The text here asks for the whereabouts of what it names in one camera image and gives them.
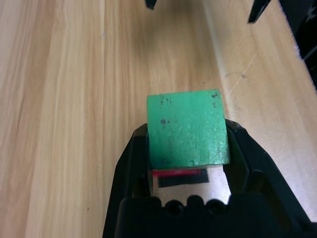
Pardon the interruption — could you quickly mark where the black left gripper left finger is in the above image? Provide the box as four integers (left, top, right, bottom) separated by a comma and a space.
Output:
103, 123, 153, 238

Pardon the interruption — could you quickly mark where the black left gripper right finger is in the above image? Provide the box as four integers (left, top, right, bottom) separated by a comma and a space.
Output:
222, 118, 314, 225

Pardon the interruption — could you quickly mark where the green wooden block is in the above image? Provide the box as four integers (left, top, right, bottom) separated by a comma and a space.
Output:
146, 88, 231, 168

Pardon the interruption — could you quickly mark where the red wooden block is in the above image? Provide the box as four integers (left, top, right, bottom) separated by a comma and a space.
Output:
152, 169, 202, 179

